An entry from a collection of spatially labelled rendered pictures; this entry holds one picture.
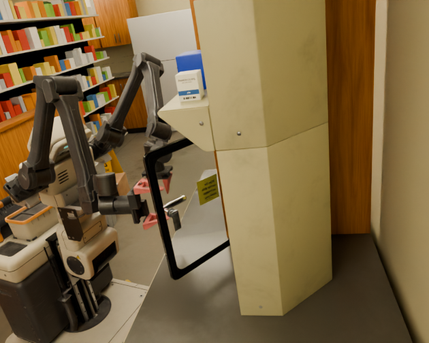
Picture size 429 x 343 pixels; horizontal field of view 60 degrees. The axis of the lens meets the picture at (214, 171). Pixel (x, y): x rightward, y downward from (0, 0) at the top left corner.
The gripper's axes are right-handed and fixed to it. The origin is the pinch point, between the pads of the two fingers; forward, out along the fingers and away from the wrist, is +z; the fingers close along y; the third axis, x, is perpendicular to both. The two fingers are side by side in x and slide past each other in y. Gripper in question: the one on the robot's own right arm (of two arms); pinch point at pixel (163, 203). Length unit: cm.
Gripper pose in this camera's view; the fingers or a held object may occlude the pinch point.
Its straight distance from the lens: 110.5
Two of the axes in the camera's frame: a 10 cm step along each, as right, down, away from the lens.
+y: -1.3, -9.1, -3.9
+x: 1.7, -4.1, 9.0
